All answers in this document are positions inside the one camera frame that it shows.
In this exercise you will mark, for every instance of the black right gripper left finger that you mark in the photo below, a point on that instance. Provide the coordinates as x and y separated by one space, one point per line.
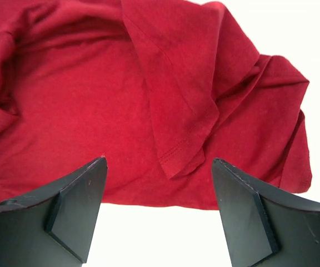
54 224

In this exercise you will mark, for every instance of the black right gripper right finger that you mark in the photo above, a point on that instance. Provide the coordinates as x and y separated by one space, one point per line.
264 225

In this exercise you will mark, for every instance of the dark red t shirt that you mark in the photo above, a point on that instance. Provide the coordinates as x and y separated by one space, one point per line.
158 88

